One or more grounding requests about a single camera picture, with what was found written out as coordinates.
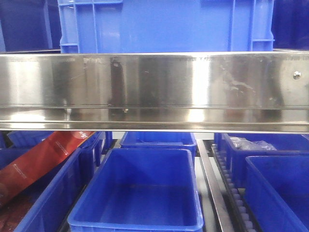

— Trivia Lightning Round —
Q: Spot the blue bin rear centre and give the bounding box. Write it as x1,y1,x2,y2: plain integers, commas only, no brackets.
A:
120,131,197,164

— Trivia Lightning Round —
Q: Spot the dark blue crate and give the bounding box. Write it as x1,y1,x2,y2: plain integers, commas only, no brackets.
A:
272,0,309,50
0,0,61,52

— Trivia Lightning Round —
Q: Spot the blue bin front centre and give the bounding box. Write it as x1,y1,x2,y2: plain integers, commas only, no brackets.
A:
68,148,204,232

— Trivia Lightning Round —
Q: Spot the red packaging bag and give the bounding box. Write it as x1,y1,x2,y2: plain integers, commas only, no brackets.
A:
0,131,94,207

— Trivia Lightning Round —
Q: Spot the dark blue crate upper right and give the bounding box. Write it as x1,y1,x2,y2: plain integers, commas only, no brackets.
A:
272,0,309,50

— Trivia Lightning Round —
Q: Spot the blue bin rear right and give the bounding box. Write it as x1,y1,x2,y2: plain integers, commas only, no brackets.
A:
214,133,309,189

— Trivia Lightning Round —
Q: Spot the blue bin rear left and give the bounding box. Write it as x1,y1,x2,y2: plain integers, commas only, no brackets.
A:
8,130,53,148

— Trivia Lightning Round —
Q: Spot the screw on shelf beam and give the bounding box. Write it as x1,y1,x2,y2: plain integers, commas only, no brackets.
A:
293,71,301,80

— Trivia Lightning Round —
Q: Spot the stainless steel shelf beam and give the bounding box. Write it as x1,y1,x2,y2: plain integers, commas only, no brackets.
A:
0,50,309,133

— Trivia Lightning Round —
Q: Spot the large light blue crate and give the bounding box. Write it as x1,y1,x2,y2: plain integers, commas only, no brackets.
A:
58,0,274,53

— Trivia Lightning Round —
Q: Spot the dark blue crate upper left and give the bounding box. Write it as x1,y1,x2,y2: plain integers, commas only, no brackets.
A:
0,0,61,52

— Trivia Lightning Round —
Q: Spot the blue bin front left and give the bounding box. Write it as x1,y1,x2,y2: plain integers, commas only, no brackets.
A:
0,132,105,232

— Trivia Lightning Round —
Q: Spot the blue bin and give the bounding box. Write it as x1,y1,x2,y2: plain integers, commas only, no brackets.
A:
8,130,53,148
214,133,309,189
120,131,197,164
68,148,204,232
244,155,309,232
0,132,105,232

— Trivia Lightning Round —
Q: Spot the blue bin front right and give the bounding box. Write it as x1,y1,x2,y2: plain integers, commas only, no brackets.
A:
244,155,309,232

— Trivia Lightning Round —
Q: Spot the clear plastic bag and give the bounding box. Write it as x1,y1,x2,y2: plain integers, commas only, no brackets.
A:
230,137,277,151

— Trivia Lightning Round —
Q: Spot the steel roller track rail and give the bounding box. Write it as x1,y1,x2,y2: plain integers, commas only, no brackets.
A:
195,140,261,232

